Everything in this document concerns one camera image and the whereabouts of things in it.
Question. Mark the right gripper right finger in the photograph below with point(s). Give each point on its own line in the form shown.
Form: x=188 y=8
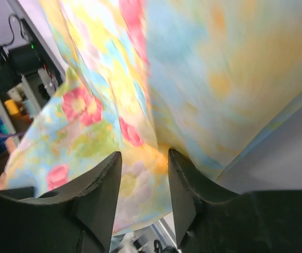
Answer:
x=210 y=218

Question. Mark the floral pastel skirt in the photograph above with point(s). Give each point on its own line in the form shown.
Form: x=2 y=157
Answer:
x=210 y=79

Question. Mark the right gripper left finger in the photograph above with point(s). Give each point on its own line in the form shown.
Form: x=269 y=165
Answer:
x=76 y=217

